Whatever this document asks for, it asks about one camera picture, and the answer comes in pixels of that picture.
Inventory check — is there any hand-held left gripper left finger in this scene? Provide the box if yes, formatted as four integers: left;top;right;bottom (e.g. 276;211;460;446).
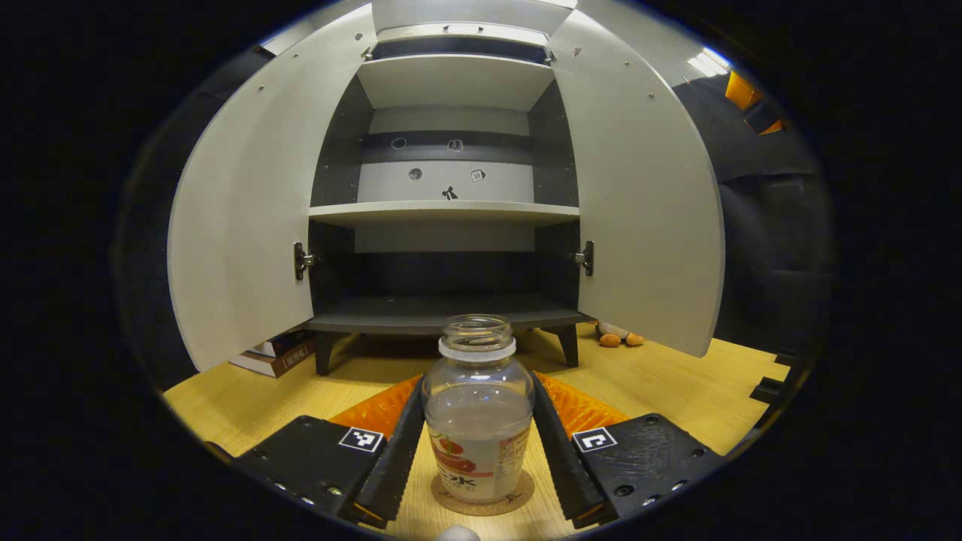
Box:
233;374;427;527

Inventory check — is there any round cork coaster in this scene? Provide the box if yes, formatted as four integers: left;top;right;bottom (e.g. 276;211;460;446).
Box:
431;470;536;517

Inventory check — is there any clear bottle with red label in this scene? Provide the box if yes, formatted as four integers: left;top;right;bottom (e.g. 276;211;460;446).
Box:
421;314;536;504

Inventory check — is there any brown book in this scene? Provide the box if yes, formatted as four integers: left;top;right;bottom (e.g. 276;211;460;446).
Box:
229;342;316;379

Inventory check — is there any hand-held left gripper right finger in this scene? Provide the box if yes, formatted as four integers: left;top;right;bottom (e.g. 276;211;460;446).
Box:
532;370;726;529

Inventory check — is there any grey cabinet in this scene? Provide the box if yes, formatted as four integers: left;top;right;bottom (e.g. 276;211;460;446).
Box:
307;0;592;376

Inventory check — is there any grey cabinet door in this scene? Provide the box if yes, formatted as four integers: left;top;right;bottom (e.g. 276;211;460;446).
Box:
545;8;726;358
167;4;378;373

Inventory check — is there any black backdrop cloth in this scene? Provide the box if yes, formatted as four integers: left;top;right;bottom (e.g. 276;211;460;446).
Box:
113;45;835;391

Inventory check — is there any penguin plush toy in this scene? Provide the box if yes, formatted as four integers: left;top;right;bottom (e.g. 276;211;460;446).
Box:
594;322;646;348

